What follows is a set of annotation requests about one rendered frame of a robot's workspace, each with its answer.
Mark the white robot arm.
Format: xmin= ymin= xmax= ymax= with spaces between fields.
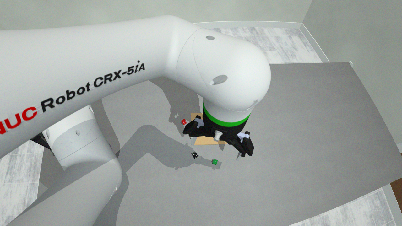
xmin=0 ymin=15 xmax=271 ymax=226

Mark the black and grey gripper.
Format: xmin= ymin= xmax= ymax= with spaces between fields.
xmin=183 ymin=115 xmax=254 ymax=161

